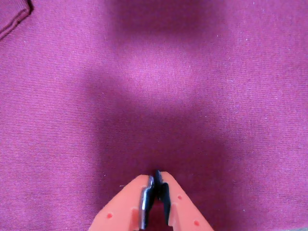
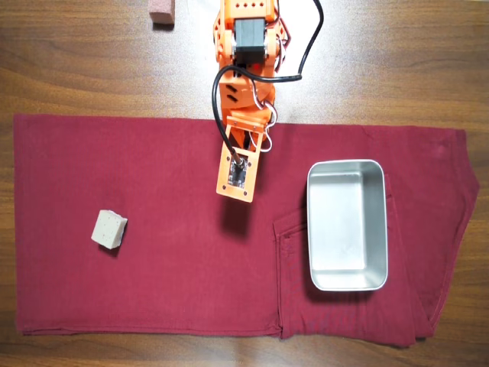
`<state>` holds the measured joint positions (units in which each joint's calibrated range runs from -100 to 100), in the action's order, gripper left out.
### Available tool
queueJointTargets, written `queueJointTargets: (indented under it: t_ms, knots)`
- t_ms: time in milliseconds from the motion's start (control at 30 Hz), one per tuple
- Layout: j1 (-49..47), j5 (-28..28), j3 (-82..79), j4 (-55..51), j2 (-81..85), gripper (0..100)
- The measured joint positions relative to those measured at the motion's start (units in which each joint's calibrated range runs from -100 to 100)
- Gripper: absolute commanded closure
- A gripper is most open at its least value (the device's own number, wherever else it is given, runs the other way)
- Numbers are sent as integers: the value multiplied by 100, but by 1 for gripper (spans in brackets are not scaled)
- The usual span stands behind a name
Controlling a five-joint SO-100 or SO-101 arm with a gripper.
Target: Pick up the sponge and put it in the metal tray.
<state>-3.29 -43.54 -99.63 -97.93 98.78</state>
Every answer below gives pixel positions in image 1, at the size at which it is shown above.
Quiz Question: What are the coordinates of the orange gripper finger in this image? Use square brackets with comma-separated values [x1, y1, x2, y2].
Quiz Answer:
[88, 174, 155, 231]
[154, 169, 215, 231]

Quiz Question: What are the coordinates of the dark red cloth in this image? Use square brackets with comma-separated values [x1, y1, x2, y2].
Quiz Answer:
[0, 0, 308, 231]

